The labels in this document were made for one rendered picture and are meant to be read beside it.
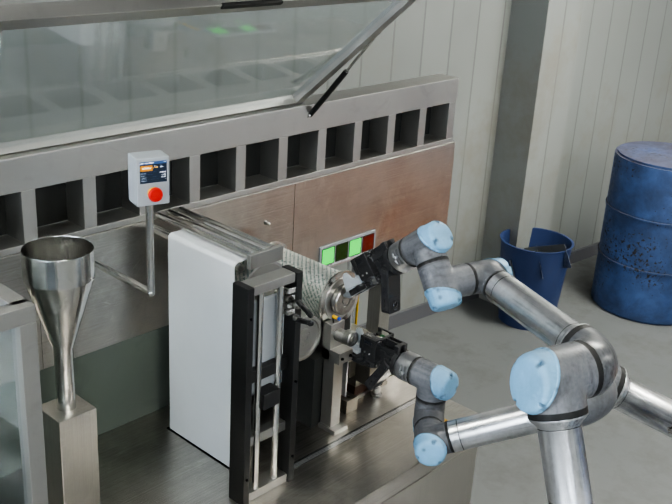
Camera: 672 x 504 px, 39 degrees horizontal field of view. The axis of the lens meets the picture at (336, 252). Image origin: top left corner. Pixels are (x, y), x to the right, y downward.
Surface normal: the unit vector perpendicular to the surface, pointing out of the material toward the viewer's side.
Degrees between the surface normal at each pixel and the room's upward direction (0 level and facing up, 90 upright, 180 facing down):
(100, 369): 90
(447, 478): 90
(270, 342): 90
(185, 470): 0
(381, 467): 0
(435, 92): 90
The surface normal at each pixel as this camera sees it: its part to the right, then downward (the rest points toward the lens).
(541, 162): 0.66, 0.31
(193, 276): -0.69, 0.23
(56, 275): 0.18, 0.37
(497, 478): 0.06, -0.93
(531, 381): -0.88, 0.00
